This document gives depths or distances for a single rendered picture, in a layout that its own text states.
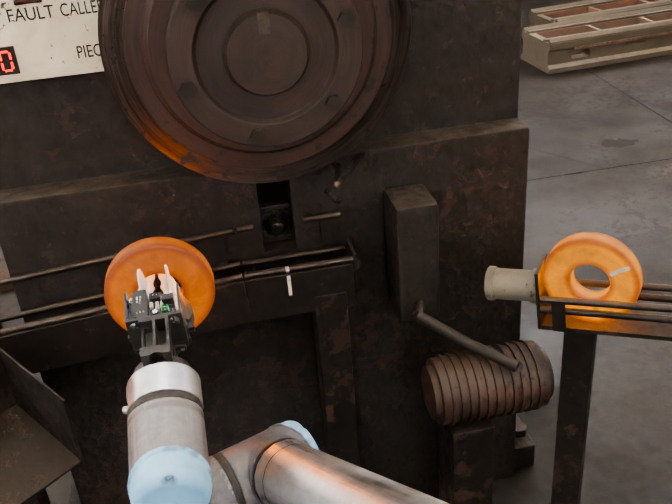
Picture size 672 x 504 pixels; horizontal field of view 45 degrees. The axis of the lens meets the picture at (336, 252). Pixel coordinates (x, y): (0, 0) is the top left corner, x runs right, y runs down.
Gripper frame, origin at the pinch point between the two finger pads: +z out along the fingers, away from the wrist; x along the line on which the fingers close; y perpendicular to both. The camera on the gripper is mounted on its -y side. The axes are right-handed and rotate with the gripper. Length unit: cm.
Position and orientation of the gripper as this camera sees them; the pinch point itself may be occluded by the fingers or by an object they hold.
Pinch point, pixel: (157, 278)
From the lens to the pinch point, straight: 120.0
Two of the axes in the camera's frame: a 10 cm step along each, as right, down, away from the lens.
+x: -9.8, 1.7, -1.2
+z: -2.0, -6.9, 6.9
